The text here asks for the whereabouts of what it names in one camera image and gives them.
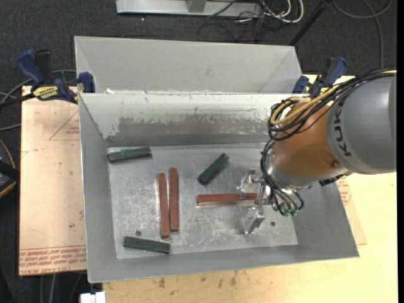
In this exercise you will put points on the dark green flat block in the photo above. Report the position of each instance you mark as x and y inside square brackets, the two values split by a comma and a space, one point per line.
[146, 245]
[213, 168]
[129, 154]

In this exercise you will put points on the brown cardboard board red print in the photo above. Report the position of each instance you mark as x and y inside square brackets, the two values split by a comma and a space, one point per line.
[50, 175]

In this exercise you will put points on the grey metal bin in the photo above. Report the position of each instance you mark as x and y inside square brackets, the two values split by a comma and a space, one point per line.
[189, 74]

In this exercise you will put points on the black cylinder on white bracket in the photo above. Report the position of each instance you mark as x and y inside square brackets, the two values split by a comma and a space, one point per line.
[328, 181]

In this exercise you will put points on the red-brown flat block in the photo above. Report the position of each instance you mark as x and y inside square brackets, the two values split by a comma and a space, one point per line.
[163, 205]
[174, 199]
[217, 198]

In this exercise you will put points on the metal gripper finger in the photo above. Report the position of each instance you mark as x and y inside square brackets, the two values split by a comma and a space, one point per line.
[249, 183]
[254, 220]

